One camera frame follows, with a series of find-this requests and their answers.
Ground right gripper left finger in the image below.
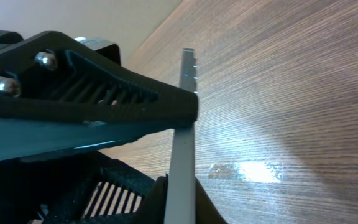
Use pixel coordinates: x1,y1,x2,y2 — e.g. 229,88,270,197
0,30,198,161

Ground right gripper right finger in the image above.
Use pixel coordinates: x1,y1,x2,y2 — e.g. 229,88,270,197
0,151,229,224

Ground Samsung Galaxy smartphone cyan screen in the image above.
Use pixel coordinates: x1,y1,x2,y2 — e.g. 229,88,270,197
164,48,198,224

